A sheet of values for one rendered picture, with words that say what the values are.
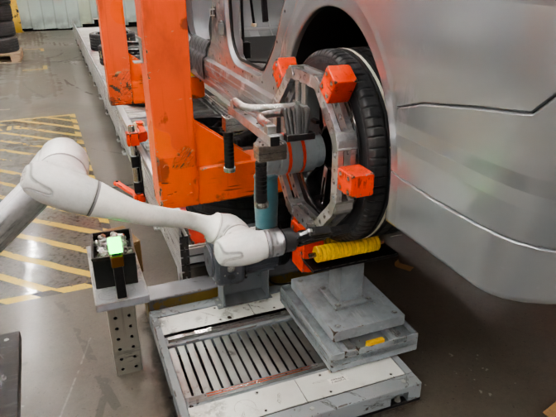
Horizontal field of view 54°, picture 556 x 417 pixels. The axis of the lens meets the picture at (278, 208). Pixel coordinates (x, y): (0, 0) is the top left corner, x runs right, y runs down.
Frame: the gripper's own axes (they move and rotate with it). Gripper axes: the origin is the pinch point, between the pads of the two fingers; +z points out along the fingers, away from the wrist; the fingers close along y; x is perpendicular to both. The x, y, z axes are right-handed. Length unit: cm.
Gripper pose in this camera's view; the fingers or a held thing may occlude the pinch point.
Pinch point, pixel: (339, 230)
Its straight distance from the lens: 180.7
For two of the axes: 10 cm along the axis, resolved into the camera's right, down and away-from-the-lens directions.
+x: -2.6, -9.1, 3.1
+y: 2.5, -3.8, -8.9
